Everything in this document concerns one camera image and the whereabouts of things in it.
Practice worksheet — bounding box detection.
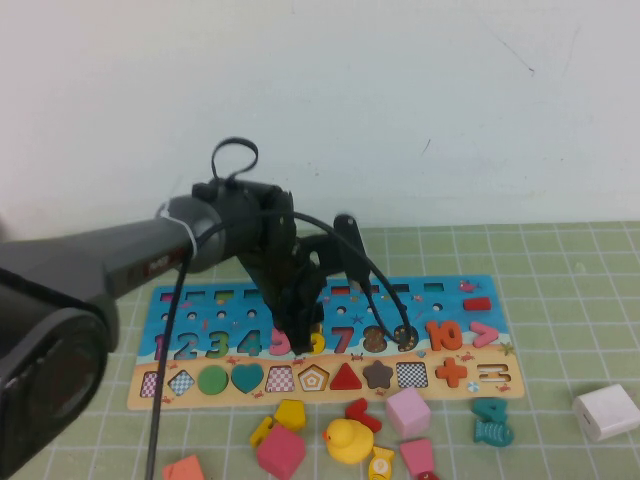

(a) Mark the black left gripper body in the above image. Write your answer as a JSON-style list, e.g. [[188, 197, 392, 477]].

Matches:
[[239, 192, 326, 321]]

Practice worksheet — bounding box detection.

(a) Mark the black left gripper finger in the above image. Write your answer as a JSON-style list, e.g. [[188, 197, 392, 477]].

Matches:
[[303, 299, 327, 337], [278, 307, 307, 357]]

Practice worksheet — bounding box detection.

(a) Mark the pink number five piece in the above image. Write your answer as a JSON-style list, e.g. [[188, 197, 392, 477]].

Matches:
[[269, 327, 294, 357]]

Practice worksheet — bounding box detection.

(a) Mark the teal heart piece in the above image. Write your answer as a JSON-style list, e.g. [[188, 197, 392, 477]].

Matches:
[[230, 363, 265, 395]]

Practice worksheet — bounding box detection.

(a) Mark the red triangle piece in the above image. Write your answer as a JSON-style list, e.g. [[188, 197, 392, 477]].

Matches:
[[329, 361, 363, 392]]

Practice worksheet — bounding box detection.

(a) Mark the brown star piece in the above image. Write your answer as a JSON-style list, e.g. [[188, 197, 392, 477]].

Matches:
[[362, 359, 396, 390]]

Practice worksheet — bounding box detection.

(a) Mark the green circle piece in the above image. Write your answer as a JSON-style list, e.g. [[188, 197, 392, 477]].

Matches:
[[196, 364, 230, 397]]

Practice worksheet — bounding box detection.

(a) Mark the red number piece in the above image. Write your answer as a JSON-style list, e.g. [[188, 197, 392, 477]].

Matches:
[[344, 397, 384, 434]]

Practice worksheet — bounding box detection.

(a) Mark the yellow flat wooden piece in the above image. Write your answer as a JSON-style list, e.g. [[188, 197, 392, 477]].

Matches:
[[249, 415, 276, 449]]

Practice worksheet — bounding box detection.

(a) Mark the orange number ten piece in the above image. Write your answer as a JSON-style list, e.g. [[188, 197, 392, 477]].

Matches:
[[425, 319, 464, 352]]

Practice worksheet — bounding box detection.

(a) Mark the wooden number puzzle board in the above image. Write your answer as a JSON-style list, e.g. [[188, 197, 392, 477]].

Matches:
[[126, 273, 526, 412]]

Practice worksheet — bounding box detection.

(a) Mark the orange plus sign piece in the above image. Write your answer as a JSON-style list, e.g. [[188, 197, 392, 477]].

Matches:
[[433, 356, 469, 389]]

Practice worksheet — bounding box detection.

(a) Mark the yellow fish piece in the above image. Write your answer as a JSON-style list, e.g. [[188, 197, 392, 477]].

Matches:
[[367, 445, 396, 480]]

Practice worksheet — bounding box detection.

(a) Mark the pink greater-than sign piece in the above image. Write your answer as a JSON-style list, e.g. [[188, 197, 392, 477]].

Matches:
[[469, 322, 500, 350]]

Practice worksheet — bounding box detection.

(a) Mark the teal number four piece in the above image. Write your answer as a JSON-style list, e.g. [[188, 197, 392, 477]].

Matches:
[[469, 396, 509, 424]]

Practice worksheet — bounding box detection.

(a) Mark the teal fish piece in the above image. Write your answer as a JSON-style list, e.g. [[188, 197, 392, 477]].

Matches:
[[472, 418, 515, 446]]

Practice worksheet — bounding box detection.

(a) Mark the yellow pentagon block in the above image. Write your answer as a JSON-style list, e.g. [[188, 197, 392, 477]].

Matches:
[[273, 398, 307, 433]]

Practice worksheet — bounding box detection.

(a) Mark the white zip tie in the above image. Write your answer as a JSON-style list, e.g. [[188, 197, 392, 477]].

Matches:
[[154, 204, 199, 261]]

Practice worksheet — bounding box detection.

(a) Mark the dark pink square block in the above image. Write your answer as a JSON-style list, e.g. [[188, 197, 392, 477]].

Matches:
[[256, 423, 307, 480]]

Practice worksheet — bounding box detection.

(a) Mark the yellow rubber duck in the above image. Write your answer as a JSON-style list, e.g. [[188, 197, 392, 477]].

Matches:
[[322, 417, 375, 465]]

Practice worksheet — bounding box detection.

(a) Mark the light pink cube block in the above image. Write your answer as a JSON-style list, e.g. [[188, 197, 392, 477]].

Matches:
[[384, 386, 432, 440]]

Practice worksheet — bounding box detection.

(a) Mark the pink trapezoid block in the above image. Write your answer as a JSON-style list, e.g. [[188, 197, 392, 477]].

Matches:
[[398, 437, 435, 477]]

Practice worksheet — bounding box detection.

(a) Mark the orange wooden block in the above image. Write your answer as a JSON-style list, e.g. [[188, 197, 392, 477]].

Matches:
[[162, 453, 206, 480]]

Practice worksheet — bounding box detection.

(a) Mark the green checked tablecloth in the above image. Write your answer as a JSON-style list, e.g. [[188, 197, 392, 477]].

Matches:
[[0, 222, 640, 480]]

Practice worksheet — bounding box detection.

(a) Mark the white plastic charger block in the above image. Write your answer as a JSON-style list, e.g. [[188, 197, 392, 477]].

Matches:
[[571, 383, 640, 442]]

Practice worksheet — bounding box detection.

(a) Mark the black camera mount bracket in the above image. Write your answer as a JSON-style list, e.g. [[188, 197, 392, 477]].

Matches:
[[294, 233, 351, 281]]

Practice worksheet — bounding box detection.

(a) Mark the black looped wrist cable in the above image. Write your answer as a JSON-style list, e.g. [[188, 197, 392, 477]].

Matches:
[[210, 137, 260, 191]]

